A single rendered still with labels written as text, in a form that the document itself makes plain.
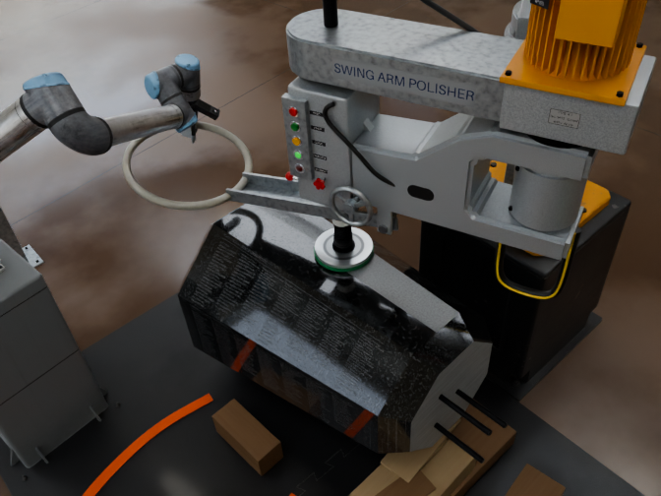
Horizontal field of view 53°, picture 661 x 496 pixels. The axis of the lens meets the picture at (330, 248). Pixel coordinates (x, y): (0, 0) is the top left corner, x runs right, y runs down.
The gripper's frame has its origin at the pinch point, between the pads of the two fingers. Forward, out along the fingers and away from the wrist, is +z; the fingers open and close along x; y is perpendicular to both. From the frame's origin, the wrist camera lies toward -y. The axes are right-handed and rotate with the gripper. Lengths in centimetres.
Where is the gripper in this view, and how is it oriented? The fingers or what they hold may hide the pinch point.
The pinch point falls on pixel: (195, 136)
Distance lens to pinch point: 282.0
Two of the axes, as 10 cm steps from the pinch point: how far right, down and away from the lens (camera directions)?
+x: 0.3, 7.6, -6.5
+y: -9.9, -0.7, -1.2
